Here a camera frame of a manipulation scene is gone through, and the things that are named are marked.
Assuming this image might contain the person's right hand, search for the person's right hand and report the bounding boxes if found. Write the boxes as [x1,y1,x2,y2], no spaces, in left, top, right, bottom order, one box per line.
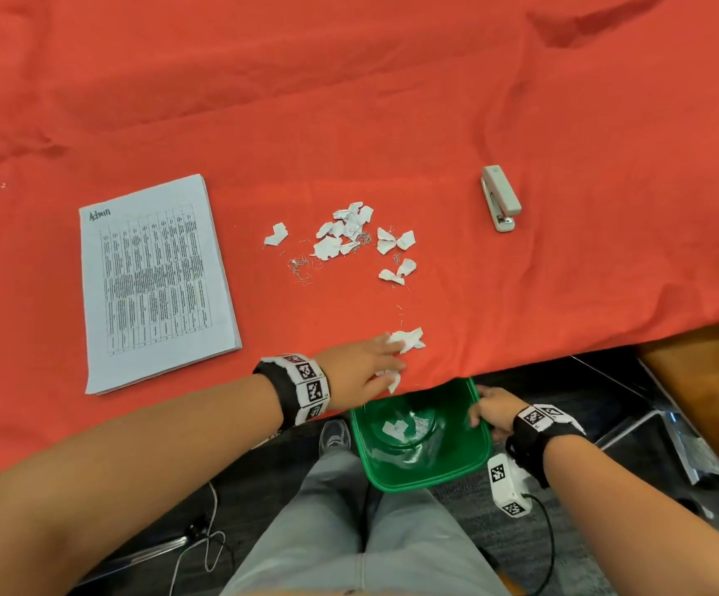
[468,386,529,443]

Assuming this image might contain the person's left hand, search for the person's left hand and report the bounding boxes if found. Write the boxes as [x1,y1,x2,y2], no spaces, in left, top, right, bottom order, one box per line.
[312,333,409,414]

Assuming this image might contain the green plastic bin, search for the green plastic bin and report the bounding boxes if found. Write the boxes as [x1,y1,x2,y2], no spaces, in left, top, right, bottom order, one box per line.
[350,377,493,493]

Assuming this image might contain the torn white paper scraps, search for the torn white paper scraps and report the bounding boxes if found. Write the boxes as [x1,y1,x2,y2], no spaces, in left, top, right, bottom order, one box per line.
[263,201,417,287]

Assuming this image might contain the stack of printed papers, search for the stack of printed papers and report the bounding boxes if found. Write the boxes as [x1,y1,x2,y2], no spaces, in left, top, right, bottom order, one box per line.
[78,173,243,397]

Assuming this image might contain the white stapler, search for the white stapler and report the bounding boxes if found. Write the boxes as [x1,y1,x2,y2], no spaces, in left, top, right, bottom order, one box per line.
[480,165,523,233]

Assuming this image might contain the person's left forearm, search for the person's left forearm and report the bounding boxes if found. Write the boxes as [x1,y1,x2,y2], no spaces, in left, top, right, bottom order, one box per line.
[0,372,286,596]

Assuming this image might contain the person's right forearm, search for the person's right forearm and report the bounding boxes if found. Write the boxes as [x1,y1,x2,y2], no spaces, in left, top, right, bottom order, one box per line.
[543,434,719,596]

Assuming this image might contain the person's grey shoe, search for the person's grey shoe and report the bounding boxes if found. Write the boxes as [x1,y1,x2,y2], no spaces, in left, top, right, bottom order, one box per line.
[319,418,353,455]

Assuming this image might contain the person's grey trousers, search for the person's grey trousers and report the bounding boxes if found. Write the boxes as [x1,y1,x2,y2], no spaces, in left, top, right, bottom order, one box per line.
[221,449,513,596]

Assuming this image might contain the black marker wristband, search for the black marker wristband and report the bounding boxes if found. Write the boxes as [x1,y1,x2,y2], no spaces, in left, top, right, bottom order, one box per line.
[505,402,586,489]
[252,353,332,432]

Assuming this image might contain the scattered metal staples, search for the scattered metal staples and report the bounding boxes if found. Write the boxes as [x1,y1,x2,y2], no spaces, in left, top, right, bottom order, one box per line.
[286,232,374,286]

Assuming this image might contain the red tablecloth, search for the red tablecloth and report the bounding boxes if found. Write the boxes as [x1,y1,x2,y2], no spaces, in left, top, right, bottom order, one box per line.
[0,0,719,491]

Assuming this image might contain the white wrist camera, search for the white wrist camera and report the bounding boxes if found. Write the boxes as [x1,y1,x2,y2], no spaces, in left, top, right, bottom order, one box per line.
[486,452,533,519]

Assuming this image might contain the black camera cable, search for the black camera cable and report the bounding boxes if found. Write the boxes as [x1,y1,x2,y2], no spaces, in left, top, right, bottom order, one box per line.
[520,493,557,596]

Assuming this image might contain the thin white cable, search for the thin white cable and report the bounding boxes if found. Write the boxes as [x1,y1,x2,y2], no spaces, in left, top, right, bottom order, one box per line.
[168,480,229,596]

